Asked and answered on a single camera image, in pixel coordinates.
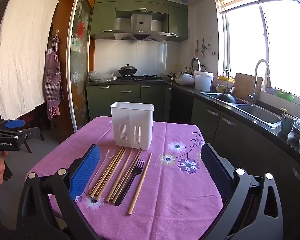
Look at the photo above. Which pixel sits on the tall steel kitchen faucet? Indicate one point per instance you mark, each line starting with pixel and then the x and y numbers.
pixel 253 85

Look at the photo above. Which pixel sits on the wall socket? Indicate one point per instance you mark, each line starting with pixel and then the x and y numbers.
pixel 205 64

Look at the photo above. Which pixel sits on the bunch of wooden chopsticks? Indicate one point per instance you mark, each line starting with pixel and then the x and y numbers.
pixel 110 171

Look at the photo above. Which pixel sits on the white bucket with bag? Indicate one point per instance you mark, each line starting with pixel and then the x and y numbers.
pixel 202 82

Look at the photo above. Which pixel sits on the steel double sink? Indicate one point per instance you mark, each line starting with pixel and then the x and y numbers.
pixel 260 115

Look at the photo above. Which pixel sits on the green plastic basin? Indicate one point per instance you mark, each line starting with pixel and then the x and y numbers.
pixel 285 96

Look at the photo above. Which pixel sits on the steel range hood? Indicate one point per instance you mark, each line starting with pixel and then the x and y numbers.
pixel 141 22

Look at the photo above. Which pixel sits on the yellow plastic rack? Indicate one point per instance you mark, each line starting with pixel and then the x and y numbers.
pixel 226 79

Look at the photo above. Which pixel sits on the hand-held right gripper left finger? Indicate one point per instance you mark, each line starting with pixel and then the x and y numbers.
pixel 86 170

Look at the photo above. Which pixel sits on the cluster of sauce bottles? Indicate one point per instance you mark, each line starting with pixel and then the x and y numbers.
pixel 186 70

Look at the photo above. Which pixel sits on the patterned glass sliding door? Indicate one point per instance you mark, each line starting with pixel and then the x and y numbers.
pixel 78 80

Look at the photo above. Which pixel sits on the black stone countertop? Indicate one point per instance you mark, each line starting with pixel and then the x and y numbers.
pixel 183 88

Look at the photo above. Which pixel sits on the green base cabinets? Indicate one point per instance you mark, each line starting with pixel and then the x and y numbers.
pixel 227 135

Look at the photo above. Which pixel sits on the black plastic fork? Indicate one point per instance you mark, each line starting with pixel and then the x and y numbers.
pixel 138 171

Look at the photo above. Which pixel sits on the white rice cooker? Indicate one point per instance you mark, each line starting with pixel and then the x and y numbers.
pixel 185 78

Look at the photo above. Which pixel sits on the grey green mug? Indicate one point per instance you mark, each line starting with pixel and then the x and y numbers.
pixel 287 126

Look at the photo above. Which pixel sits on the hanging pink brush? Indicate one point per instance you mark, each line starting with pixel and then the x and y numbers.
pixel 196 48

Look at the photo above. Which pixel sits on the white hanging sheet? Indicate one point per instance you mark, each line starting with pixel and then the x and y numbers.
pixel 22 55

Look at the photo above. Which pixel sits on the small steel faucet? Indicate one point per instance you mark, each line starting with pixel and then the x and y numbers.
pixel 227 82

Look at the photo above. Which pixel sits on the green wall cabinets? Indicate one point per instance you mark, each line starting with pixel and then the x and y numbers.
pixel 102 17

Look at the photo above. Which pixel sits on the wooden cutting board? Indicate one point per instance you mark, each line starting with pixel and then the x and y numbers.
pixel 245 87

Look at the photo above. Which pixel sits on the black gas stove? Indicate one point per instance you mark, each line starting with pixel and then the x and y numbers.
pixel 150 78

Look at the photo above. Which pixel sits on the purple floral tablecloth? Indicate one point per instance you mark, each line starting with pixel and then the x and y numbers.
pixel 170 192

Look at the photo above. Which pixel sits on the white plastic utensil holder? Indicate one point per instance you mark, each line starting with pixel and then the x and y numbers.
pixel 132 120

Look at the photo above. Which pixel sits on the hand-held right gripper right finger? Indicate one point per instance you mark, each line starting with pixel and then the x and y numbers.
pixel 215 170

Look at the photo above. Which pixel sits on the lilac plastic container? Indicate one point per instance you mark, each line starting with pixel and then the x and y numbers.
pixel 270 90

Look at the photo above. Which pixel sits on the clear plastic bag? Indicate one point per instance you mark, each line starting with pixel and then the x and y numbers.
pixel 101 77

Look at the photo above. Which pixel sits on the hanging small kitchen tool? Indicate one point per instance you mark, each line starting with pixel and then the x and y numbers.
pixel 203 47

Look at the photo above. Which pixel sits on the small black pot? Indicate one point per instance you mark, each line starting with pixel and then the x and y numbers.
pixel 171 77

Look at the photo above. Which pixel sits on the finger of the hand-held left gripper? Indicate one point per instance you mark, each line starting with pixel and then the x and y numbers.
pixel 22 134
pixel 14 124

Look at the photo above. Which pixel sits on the black wok with lid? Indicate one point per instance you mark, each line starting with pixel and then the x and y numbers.
pixel 127 70

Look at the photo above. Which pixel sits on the checked apron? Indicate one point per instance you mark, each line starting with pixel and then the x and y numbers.
pixel 52 80

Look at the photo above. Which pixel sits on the window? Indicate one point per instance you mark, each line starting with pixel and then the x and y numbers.
pixel 285 50

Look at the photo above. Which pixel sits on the round open cooker lid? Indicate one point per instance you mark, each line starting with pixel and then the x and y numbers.
pixel 196 65

